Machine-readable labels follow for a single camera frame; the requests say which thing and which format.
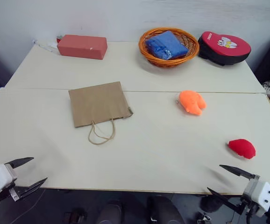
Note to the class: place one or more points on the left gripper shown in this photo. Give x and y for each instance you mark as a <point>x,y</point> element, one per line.
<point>13,173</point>

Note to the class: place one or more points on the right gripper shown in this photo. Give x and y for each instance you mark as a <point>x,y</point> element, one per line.
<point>248,189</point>

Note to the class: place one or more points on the red plush toy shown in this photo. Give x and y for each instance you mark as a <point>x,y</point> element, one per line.
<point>242,148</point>

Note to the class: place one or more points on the orange plush toy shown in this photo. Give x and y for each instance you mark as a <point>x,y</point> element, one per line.
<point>191,101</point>

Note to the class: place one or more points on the black chair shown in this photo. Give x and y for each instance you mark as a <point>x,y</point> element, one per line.
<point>269,60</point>

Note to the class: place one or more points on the red and black boxing pad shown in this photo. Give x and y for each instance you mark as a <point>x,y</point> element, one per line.
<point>223,47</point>

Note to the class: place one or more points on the small red and green object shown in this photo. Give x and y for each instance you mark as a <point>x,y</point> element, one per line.
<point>59,38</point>

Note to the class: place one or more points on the red rectangular box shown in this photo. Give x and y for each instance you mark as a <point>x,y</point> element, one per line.
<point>82,46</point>

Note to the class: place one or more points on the blue plastic packet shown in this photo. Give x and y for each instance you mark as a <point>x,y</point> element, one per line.
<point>166,44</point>

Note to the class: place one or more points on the orange wicker basket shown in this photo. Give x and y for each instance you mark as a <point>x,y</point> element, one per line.
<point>146,54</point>

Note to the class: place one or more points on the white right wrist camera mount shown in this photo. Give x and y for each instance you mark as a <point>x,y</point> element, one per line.
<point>261,197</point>

